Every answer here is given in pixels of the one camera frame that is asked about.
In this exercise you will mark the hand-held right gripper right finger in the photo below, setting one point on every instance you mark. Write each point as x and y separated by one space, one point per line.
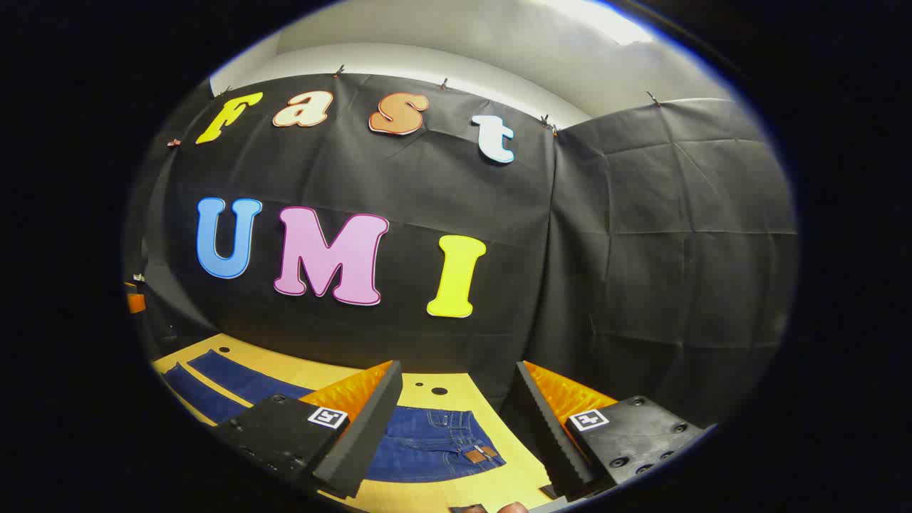
543 436

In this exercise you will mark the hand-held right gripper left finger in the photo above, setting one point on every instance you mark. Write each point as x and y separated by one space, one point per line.
362 436

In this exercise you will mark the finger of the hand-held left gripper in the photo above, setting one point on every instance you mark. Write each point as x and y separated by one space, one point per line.
136 302

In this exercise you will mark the blue denim jeans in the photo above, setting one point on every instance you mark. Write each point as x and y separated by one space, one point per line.
427 443

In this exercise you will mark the black backdrop cloth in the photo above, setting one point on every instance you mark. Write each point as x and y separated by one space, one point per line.
605 249

